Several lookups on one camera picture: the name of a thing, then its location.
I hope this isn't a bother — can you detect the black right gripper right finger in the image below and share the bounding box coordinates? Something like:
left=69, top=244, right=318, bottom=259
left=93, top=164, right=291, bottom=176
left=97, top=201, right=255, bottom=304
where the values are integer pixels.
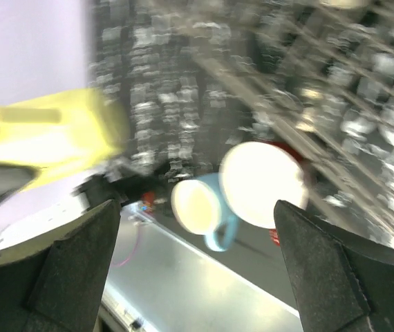
left=274, top=201, right=394, bottom=332

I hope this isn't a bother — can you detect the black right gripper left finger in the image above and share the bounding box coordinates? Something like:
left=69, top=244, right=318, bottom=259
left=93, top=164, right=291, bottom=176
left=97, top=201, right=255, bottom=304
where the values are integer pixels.
left=0, top=200, right=120, bottom=332

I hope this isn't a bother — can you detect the light blue mug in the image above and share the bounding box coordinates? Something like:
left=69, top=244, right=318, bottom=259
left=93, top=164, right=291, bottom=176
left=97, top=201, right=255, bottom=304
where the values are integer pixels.
left=170, top=173, right=239, bottom=252

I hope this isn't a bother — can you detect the yellow-green mug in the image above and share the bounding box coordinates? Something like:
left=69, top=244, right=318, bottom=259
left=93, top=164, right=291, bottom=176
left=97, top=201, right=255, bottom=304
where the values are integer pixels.
left=0, top=89, right=131, bottom=190

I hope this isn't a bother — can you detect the red mug white inside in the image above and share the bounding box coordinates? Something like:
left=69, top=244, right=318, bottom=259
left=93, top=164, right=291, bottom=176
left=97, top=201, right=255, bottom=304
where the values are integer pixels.
left=219, top=141, right=314, bottom=246

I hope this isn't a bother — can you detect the grey wire dish rack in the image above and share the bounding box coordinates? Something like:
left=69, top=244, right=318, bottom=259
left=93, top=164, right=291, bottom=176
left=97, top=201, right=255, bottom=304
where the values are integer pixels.
left=148, top=1, right=394, bottom=248

